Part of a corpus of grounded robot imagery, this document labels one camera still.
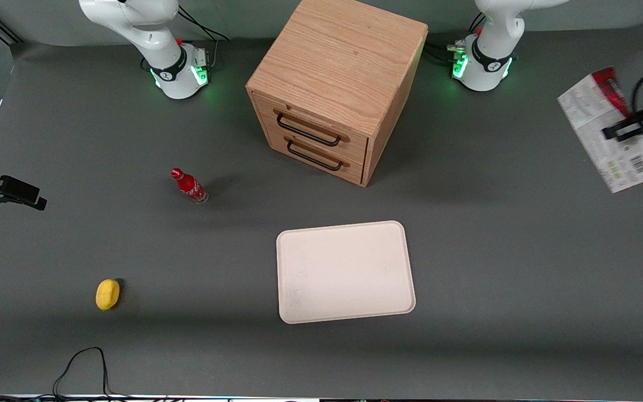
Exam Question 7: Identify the red white cookie box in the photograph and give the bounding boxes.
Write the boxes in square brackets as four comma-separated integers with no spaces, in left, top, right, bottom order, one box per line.
[558,67,643,194]

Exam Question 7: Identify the cream plastic tray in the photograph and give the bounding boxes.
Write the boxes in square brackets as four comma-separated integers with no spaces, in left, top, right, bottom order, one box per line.
[276,221,416,324]

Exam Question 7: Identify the yellow lemon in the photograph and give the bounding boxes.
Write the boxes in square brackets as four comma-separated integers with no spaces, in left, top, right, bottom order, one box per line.
[95,279,121,311]

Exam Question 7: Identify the red cola bottle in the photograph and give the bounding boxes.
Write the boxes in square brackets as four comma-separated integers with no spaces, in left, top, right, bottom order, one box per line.
[170,167,209,205]

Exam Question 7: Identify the wooden drawer cabinet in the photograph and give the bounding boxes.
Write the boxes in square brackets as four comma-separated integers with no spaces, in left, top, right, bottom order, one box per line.
[246,0,429,188]

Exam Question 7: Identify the wooden drawer front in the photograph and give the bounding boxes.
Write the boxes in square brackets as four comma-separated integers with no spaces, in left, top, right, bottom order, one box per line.
[263,124,367,185]
[252,92,369,164]

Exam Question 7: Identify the looped black cable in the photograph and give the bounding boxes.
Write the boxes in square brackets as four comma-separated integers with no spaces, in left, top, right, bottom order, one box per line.
[52,347,113,399]

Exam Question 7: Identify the black left arm base cable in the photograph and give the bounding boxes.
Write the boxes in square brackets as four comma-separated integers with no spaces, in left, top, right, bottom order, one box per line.
[423,12,487,64]

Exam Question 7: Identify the black arm base cable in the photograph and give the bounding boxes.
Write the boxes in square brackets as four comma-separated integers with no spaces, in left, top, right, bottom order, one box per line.
[423,12,487,64]
[176,4,231,69]

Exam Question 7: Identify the black right arm base cable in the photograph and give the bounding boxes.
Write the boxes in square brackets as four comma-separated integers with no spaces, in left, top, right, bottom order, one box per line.
[176,4,231,69]

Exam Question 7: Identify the black metal drawer handle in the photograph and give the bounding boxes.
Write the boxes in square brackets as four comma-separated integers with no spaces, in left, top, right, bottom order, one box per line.
[273,109,351,148]
[284,136,351,172]

